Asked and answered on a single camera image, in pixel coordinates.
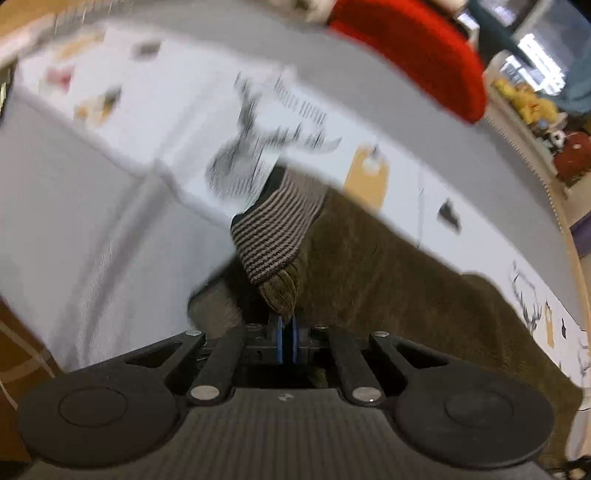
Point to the blue hanging garment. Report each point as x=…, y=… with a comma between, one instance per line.
x=577, y=87

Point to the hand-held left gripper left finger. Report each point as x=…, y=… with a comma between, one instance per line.
x=277, y=339

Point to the grey bed sheet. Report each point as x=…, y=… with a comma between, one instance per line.
x=69, y=221

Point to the red cushion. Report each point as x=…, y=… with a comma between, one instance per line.
x=575, y=154

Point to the wooden bed frame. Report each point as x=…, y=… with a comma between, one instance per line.
x=570, y=240

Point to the red quilt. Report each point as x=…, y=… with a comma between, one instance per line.
x=415, y=50

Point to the purple mat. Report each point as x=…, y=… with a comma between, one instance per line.
x=582, y=237

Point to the panda plush toy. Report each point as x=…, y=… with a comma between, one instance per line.
x=555, y=137

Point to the white printed sheet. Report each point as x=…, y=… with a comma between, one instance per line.
x=184, y=115

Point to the large yellow bear plush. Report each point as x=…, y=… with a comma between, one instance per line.
x=535, y=106

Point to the dark teal garment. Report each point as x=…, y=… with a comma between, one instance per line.
x=491, y=23

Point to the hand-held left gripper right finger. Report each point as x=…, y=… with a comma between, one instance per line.
x=295, y=339

